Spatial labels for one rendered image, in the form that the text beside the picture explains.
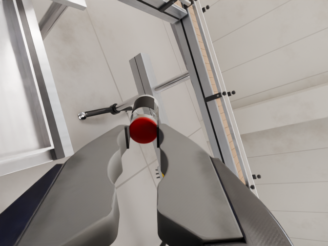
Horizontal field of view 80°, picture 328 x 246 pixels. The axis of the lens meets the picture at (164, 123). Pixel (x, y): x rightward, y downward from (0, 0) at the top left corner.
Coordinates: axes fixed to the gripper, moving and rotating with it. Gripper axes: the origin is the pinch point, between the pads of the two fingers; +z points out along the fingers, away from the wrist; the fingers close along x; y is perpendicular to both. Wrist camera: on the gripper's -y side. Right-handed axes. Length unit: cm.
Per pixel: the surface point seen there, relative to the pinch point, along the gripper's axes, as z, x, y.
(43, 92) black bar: 28.7, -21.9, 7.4
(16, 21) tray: 34.6, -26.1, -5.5
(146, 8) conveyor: 86, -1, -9
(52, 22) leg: 82, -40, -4
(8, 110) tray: 23.8, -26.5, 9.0
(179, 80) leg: 98, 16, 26
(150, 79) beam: 112, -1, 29
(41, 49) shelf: 37.1, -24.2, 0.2
